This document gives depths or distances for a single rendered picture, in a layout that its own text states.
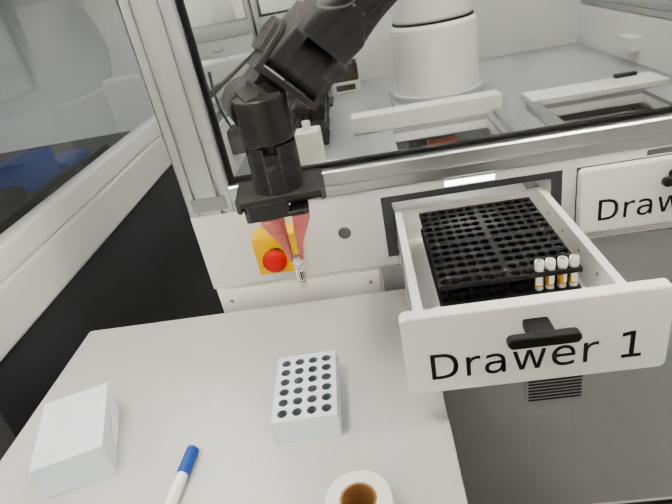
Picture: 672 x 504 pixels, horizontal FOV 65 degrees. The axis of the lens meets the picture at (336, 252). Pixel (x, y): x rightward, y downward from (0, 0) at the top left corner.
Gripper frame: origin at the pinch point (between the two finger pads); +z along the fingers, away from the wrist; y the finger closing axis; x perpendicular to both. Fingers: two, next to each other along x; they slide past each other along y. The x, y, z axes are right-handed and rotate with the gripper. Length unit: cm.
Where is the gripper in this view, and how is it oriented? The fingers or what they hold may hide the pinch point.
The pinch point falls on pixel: (295, 252)
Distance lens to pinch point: 65.4
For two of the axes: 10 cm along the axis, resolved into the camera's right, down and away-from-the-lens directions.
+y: -9.8, 1.9, 0.0
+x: 0.9, 4.9, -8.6
